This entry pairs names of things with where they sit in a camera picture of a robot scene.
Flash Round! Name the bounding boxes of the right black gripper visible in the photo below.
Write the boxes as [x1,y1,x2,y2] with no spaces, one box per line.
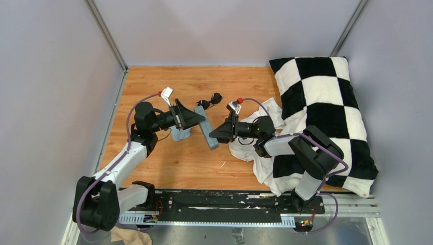
[207,111,262,144]

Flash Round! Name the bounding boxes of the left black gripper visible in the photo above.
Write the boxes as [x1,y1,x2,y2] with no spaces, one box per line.
[150,100,204,134]

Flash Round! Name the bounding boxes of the light blue cleaning cloth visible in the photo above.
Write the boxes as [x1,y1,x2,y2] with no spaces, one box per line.
[170,126,191,141]

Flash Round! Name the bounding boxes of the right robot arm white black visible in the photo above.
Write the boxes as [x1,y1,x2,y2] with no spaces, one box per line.
[209,111,346,213]

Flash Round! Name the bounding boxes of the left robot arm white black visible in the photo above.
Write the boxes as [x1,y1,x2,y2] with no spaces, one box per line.
[73,99,205,234]

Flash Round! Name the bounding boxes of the black round sunglasses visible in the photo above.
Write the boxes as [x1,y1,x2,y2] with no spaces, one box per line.
[197,92,222,110]

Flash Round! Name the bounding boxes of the white crumpled cloth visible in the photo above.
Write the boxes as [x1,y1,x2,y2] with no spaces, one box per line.
[228,97,304,196]

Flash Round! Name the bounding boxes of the black white checkered pillow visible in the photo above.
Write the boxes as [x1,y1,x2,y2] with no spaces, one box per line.
[269,57,378,198]

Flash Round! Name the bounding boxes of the beige crumpled cloth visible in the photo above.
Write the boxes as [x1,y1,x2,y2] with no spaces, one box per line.
[111,227,152,245]

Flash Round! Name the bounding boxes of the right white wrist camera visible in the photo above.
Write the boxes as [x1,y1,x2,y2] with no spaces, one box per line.
[227,101,242,115]

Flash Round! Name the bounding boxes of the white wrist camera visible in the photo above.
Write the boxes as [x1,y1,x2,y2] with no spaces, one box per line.
[159,87,173,107]
[227,101,242,115]

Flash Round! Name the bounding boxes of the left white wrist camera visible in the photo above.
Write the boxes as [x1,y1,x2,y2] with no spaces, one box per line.
[159,87,173,107]

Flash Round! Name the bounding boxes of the black metal base rail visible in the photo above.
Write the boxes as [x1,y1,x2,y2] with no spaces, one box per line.
[118,189,380,233]

